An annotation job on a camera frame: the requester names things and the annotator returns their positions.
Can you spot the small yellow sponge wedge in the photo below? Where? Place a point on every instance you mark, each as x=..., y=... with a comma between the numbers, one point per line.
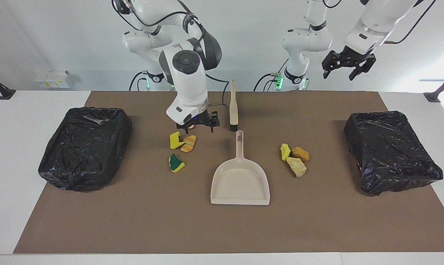
x=285, y=152

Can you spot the curved yellow sponge piece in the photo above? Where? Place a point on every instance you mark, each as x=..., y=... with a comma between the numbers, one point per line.
x=174, y=141

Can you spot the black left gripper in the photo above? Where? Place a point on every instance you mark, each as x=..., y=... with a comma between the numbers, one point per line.
x=350, y=59

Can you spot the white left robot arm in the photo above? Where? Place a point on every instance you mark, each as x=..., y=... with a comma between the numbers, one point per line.
x=306, y=40

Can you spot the beige plastic dustpan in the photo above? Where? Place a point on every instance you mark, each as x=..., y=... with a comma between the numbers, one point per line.
x=240, y=184

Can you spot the black bag-lined bin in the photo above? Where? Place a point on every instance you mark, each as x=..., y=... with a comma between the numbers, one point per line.
x=85, y=147
x=391, y=154

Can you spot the cream sponge chunk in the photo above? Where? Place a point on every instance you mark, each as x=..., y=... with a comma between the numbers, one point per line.
x=297, y=167

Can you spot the brown table mat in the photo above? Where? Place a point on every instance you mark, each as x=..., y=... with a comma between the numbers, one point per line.
x=222, y=228

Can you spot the white wall socket box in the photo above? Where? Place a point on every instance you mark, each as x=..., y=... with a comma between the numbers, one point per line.
x=52, y=79

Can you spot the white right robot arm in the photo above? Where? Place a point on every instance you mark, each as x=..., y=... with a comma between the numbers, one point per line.
x=186, y=81

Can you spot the orange striped sponge piece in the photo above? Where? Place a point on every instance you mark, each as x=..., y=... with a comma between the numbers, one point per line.
x=189, y=144

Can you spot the orange-brown sponge chunk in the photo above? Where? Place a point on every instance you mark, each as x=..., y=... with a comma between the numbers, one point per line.
x=301, y=154

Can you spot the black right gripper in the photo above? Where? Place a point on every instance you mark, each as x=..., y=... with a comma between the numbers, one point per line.
x=201, y=118

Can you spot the green and yellow sponge piece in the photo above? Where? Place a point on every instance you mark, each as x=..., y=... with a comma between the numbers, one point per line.
x=177, y=163

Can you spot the beige hand brush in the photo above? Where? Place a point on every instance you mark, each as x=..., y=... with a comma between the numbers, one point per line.
x=234, y=110

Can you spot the black camera stand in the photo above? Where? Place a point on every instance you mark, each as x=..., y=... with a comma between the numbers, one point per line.
x=4, y=94
x=433, y=96

